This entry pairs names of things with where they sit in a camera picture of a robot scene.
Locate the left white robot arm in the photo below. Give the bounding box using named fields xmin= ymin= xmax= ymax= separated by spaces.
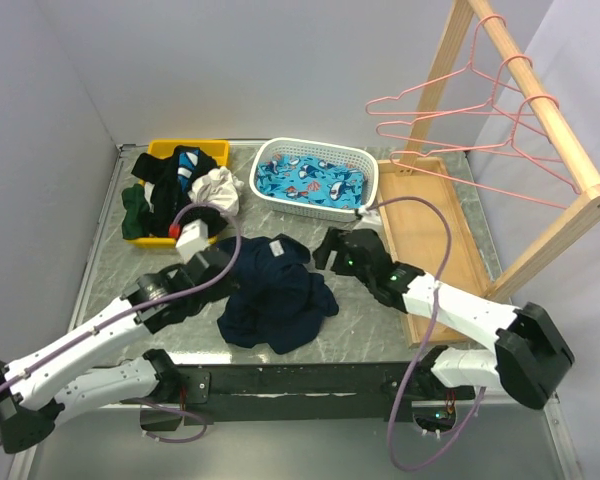
xmin=0 ymin=246 xmax=238 ymax=454

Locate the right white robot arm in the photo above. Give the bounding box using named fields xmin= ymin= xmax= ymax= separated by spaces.
xmin=312 ymin=228 xmax=575 ymax=410

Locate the navy blue t shirt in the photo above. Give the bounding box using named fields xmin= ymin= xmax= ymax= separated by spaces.
xmin=217 ymin=234 xmax=339 ymax=355

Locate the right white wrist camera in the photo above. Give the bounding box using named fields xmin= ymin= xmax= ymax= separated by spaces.
xmin=353 ymin=206 xmax=383 ymax=233

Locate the white crumpled garment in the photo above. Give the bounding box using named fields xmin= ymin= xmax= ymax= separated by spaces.
xmin=188 ymin=166 xmax=245 ymax=216

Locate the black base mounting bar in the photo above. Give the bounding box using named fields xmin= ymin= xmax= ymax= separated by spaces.
xmin=118 ymin=359 xmax=476 ymax=431

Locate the yellow plastic bin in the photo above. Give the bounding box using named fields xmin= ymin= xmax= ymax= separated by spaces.
xmin=121 ymin=139 xmax=229 ymax=249

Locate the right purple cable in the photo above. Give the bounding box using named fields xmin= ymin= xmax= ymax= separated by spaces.
xmin=364 ymin=197 xmax=486 ymax=472

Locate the blue shark print cloth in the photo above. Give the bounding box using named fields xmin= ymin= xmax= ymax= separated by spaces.
xmin=255 ymin=154 xmax=366 ymax=209

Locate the white plastic basket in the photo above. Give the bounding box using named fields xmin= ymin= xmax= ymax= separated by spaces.
xmin=249 ymin=137 xmax=379 ymax=222

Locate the pink wire hanger front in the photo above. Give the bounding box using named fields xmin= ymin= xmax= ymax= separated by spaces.
xmin=387 ymin=94 xmax=600 ymax=210

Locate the dark green garment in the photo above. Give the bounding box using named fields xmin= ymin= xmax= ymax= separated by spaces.
xmin=121 ymin=183 xmax=151 ymax=240

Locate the black garment with blue print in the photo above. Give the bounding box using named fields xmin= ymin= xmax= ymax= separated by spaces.
xmin=132 ymin=145 xmax=219 ymax=238

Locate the wooden clothes rack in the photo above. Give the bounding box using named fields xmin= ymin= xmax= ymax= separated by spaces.
xmin=377 ymin=0 xmax=600 ymax=349

